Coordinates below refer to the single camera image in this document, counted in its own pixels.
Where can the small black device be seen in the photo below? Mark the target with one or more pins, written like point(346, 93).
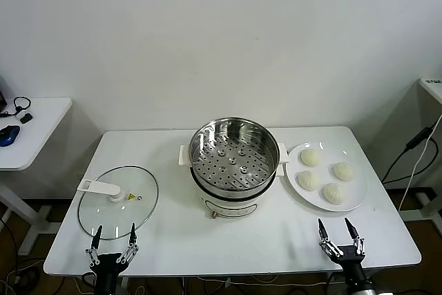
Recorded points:
point(26, 118)

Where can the white electric cooker pot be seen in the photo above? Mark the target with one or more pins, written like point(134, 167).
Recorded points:
point(229, 205)

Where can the white steamed baozi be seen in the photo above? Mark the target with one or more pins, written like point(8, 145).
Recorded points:
point(308, 180)
point(310, 157)
point(333, 193)
point(343, 171)

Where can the round white plate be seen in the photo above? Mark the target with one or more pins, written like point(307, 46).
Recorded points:
point(326, 170)

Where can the white side table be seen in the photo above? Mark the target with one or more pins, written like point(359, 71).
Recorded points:
point(41, 129)

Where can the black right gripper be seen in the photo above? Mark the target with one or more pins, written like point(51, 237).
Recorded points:
point(350, 262)

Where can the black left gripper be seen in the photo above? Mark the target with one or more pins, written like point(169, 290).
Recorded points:
point(106, 265)

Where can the white desk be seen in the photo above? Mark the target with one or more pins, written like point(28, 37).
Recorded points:
point(433, 90)

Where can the blue computer mouse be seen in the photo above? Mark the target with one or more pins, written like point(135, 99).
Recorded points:
point(8, 135)

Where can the perforated steel steamer basket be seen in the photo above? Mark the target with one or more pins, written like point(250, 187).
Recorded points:
point(235, 174)

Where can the glass pot lid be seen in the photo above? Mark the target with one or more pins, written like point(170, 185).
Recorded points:
point(103, 188)

